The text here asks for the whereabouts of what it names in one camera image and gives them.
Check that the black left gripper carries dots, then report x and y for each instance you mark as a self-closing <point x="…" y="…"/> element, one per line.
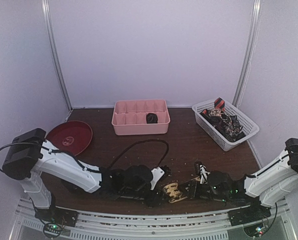
<point x="156" y="199"/>

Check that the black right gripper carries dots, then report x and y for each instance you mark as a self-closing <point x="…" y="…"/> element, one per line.
<point x="192" y="186"/>

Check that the leopard print tie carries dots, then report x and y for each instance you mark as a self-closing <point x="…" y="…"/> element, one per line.
<point x="173" y="193"/>

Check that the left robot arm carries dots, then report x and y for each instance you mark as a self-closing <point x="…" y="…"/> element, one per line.
<point x="31" y="154"/>

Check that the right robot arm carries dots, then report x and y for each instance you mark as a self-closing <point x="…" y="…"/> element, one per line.
<point x="258" y="191"/>

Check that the dark patterned ties pile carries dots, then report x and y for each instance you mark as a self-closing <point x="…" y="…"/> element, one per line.
<point x="228" y="125"/>

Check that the right circuit board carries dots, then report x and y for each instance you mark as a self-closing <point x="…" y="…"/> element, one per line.
<point x="257" y="230"/>

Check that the circuit board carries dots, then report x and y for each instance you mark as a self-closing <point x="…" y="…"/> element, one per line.
<point x="257" y="230"/>
<point x="52" y="230"/>

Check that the white plastic mesh basket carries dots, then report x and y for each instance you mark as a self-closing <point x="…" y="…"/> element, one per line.
<point x="250" y="128"/>

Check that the rolled black tie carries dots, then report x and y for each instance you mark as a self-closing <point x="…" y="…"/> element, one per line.
<point x="151" y="118"/>

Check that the pink divided organizer box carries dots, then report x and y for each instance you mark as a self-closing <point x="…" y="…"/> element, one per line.
<point x="129" y="117"/>

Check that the red round plate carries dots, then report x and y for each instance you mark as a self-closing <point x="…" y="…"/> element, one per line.
<point x="73" y="136"/>

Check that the red black striped tie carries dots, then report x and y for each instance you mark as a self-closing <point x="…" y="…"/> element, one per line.
<point x="219" y="103"/>

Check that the left circuit board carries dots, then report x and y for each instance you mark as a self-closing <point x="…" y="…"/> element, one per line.
<point x="52" y="230"/>

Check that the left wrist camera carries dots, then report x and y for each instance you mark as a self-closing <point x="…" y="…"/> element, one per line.
<point x="158" y="173"/>

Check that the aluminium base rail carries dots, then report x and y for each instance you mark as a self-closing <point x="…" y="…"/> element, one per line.
<point x="213" y="225"/>

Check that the right aluminium corner post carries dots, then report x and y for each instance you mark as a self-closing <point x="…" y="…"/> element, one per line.
<point x="252" y="35"/>

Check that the aluminium corner post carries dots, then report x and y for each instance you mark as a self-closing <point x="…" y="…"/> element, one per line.
<point x="252" y="35"/>
<point x="55" y="57"/>

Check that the left aluminium corner post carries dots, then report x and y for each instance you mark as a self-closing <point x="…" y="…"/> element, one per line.
<point x="55" y="57"/>

